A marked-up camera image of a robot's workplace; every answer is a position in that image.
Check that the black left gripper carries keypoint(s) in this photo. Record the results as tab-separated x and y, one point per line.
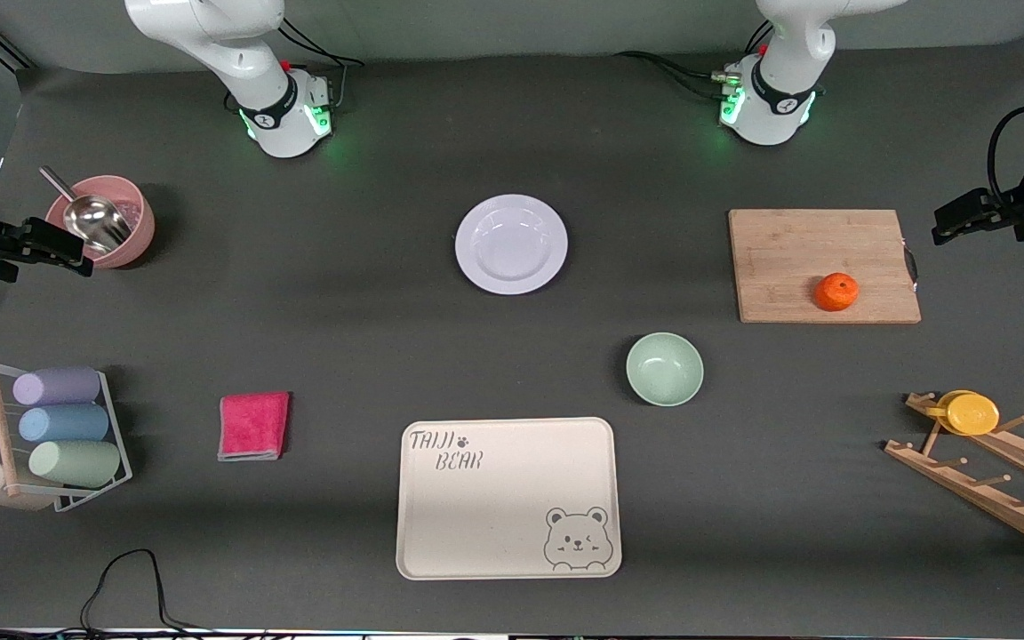
1020	214

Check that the orange fruit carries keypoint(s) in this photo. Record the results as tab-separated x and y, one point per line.
836	292

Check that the white round plate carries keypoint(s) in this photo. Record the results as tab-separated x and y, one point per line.
512	244

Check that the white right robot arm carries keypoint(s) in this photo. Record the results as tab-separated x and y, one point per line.
245	62

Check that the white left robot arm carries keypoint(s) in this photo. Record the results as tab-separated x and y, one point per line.
783	98

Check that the metal scoop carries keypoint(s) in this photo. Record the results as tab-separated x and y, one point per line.
94	222

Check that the pink bowl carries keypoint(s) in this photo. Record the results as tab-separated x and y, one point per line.
140	233

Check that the purple cup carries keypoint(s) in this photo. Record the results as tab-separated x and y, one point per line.
59	386

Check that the wooden cutting board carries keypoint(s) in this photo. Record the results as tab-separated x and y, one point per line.
805	258

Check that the blue cup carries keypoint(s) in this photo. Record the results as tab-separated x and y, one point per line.
66	423

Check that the yellow cup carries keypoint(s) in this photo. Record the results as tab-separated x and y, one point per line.
972	414

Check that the green cup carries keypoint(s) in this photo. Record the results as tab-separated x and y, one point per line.
76	463

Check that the pink folded cloth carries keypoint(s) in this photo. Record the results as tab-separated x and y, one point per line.
254	427

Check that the wooden peg drying rack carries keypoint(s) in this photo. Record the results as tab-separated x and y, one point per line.
992	498

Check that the pale green bowl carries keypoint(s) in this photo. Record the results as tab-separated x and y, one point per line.
665	369

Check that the cream bear print tray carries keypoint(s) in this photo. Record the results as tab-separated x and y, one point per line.
494	507

